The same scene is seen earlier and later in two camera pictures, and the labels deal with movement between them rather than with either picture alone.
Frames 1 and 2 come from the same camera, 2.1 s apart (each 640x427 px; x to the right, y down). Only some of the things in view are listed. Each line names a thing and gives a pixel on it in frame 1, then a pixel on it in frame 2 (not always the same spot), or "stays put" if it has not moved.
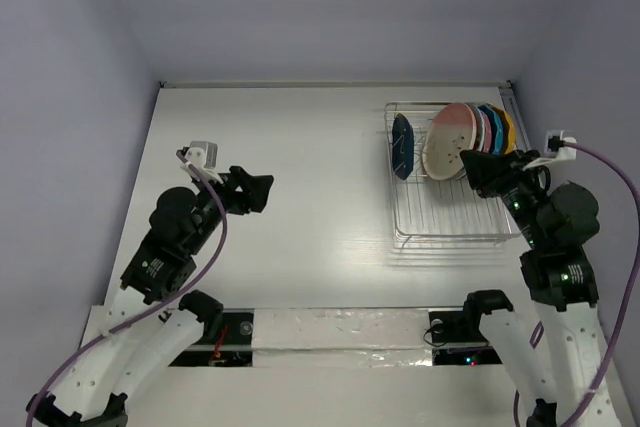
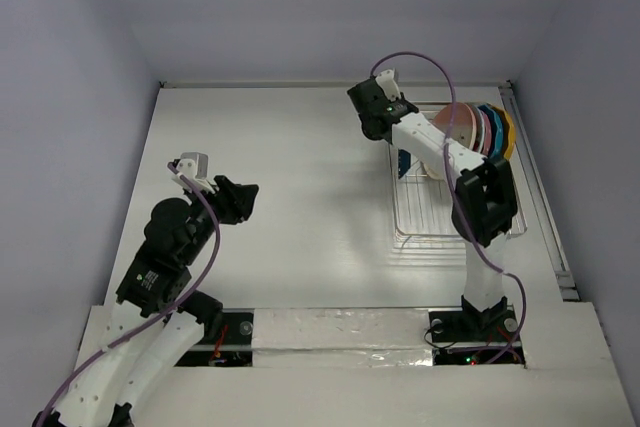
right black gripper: [503, 170] → [364, 98]
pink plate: [488, 134] stays put
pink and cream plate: [451, 132] stays put
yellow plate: [508, 139] stays put
